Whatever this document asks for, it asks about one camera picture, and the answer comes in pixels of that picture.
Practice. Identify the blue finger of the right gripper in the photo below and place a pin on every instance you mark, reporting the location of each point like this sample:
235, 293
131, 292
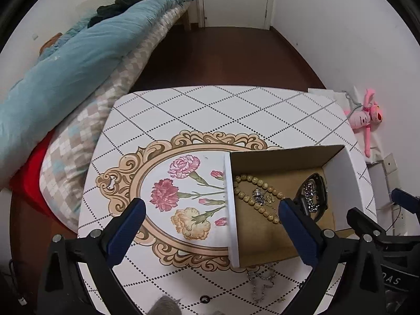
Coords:
405, 200

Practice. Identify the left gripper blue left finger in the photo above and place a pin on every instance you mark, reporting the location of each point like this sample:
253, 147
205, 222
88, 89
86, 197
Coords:
121, 231

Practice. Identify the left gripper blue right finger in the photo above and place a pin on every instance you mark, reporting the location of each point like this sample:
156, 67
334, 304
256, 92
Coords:
302, 231

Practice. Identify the black smart watch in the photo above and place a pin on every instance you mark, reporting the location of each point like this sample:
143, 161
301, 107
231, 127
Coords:
311, 197

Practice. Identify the white cardboard box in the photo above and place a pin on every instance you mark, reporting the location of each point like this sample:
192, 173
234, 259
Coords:
280, 200

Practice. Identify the checkered bed sheet mattress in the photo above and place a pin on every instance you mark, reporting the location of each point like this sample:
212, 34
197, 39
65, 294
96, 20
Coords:
65, 165

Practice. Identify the white patterned tablecloth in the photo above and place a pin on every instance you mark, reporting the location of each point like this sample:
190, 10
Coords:
167, 147

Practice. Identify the pink panther plush toy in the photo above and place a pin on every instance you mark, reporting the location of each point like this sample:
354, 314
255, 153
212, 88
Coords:
364, 116

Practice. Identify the red blanket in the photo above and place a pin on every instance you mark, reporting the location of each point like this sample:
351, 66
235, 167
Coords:
25, 182

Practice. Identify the light blue duvet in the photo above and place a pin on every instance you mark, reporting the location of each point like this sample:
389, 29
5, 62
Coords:
56, 85

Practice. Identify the brown plush toy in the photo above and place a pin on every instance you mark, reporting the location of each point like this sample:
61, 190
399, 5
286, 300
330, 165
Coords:
50, 42

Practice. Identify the black clothing on bed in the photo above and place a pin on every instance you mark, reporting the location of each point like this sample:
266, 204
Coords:
111, 10

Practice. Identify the white wall sockets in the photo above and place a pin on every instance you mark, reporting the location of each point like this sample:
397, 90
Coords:
391, 173

